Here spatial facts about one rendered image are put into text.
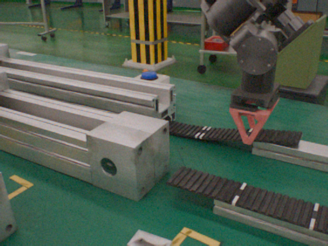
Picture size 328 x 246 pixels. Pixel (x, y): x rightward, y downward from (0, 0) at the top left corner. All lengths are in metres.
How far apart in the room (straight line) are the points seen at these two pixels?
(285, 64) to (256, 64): 0.52
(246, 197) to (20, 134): 0.41
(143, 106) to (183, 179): 0.23
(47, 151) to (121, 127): 0.16
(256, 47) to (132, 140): 0.22
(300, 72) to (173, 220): 0.66
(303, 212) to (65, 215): 0.33
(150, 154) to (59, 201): 0.16
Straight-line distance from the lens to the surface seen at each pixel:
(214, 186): 0.49
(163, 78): 0.86
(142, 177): 0.51
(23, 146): 0.66
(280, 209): 0.47
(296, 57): 1.01
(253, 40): 0.49
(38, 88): 0.88
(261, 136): 0.64
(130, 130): 0.51
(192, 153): 0.63
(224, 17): 0.57
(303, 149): 0.62
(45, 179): 0.60
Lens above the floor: 1.10
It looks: 26 degrees down
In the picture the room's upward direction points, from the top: 1 degrees counter-clockwise
